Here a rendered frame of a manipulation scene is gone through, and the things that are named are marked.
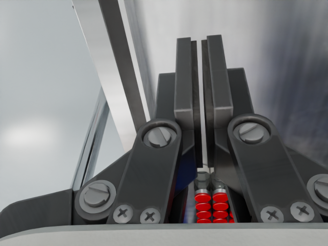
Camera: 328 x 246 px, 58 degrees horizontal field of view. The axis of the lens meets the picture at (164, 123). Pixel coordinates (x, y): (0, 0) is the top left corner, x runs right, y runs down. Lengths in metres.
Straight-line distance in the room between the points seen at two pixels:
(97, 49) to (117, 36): 0.04
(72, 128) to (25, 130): 0.29
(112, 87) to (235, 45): 0.13
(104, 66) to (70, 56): 1.14
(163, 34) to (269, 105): 0.14
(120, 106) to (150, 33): 0.10
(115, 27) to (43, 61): 1.26
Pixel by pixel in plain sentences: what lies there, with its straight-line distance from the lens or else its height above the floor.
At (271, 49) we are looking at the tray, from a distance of 0.29.
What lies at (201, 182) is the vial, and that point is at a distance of 0.39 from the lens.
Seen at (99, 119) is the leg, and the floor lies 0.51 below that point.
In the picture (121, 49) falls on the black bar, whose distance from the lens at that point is 0.26.
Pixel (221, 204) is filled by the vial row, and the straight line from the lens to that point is 0.40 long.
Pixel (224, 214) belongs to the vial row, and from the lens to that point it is 0.43.
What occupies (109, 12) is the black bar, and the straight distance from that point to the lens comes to 0.25.
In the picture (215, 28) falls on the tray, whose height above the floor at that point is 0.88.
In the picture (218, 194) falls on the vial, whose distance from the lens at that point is 0.38.
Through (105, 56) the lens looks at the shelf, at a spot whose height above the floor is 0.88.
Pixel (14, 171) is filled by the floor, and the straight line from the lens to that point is 2.33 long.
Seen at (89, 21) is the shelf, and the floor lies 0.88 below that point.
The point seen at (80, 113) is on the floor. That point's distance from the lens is 1.67.
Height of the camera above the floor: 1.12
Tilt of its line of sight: 43 degrees down
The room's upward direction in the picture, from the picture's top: 176 degrees counter-clockwise
